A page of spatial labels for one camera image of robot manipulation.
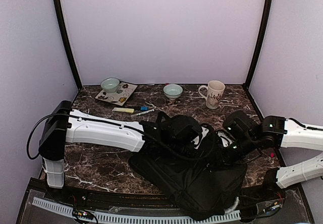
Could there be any blue capped black marker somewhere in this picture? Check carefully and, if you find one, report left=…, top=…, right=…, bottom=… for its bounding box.
left=130, top=106, right=148, bottom=111

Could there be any black student backpack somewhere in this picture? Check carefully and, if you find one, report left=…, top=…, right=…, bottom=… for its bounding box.
left=128, top=123, right=247, bottom=220

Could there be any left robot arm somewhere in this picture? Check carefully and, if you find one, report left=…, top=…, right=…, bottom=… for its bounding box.
left=27, top=100, right=210, bottom=189

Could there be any white slotted cable duct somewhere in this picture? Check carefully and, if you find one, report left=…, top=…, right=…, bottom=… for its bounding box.
left=32, top=197, right=241, bottom=223

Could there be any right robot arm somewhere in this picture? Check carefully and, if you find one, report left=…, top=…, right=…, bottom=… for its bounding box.
left=220, top=110, right=322, bottom=189

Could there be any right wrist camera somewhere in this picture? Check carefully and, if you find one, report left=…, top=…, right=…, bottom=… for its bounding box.
left=217, top=130, right=235, bottom=148

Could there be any yellow highlighter pen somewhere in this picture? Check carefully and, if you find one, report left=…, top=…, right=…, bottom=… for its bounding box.
left=112, top=107, right=135, bottom=114

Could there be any floral square plate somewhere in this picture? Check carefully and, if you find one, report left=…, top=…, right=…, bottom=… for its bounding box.
left=95, top=82, right=138, bottom=106

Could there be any green capped white pen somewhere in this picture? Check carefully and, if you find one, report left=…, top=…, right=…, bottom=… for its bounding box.
left=131, top=109, right=154, bottom=117

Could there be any black frame post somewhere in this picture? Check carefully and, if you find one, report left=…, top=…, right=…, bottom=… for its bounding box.
left=53, top=0, right=83, bottom=90
left=243, top=0, right=272, bottom=90

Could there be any pale green bowl centre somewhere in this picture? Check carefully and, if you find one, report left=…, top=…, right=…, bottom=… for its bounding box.
left=163, top=84, right=183, bottom=100

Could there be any black right frame post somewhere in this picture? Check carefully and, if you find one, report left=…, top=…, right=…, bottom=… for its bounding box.
left=243, top=0, right=272, bottom=90

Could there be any cream floral mug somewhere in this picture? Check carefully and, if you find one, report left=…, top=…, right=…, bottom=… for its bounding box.
left=198, top=80, right=226, bottom=109

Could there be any black left frame post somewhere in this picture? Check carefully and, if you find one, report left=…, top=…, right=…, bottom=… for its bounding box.
left=53, top=0, right=83, bottom=90

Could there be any pale green bowl on plate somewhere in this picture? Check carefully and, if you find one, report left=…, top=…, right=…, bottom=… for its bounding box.
left=100, top=78, right=120, bottom=93

